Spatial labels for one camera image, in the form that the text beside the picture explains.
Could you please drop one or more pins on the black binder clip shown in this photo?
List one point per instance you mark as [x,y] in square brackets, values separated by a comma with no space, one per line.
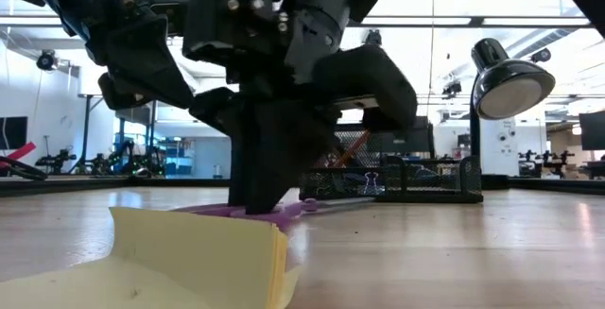
[372,188]

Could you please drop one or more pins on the black hanging camera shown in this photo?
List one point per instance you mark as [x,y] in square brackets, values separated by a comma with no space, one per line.
[373,39]

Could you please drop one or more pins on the black wall monitor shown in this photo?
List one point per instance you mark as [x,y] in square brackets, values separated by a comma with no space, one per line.
[13,132]

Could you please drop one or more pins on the background black robot arm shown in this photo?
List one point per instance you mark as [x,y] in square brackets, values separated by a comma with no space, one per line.
[57,160]

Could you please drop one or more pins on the red bar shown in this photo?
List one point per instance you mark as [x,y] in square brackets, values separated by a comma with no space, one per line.
[23,150]

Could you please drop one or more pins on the background robot arms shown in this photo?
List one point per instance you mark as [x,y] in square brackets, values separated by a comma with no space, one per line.
[548,158]

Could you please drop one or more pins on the yellow sticky note pad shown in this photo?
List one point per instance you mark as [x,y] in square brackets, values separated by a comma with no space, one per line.
[189,252]

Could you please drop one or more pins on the blue storage bins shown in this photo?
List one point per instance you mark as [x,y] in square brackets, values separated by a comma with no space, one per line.
[179,165]

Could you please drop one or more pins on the black background monitor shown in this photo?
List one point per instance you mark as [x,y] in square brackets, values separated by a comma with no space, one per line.
[423,139]

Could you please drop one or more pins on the orange pencil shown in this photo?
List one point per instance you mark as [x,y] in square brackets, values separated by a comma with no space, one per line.
[359,144]

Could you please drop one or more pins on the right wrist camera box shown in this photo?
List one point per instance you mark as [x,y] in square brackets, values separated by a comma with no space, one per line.
[373,77]

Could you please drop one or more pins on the dark background monitor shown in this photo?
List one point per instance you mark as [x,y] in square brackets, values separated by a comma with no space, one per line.
[593,132]

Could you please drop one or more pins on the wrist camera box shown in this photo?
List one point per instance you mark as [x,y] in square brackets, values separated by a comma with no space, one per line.
[373,77]
[165,2]

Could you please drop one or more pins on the black mesh desk organizer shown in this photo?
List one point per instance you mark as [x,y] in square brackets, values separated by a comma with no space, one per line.
[425,191]

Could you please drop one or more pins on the black ceiling camera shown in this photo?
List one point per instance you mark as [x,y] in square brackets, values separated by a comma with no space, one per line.
[451,89]
[541,55]
[47,60]

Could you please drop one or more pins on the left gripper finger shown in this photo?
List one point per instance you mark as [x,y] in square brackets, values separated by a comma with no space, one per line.
[146,58]
[123,94]

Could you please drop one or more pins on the black metal stand frame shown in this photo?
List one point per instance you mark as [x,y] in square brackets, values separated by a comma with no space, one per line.
[86,129]

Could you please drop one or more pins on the black desk lamp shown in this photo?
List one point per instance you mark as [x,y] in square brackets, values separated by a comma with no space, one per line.
[501,82]

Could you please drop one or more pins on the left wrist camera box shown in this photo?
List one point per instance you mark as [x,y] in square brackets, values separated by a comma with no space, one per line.
[165,2]

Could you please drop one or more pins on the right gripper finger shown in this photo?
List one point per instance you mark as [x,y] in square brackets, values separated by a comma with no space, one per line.
[237,167]
[283,158]

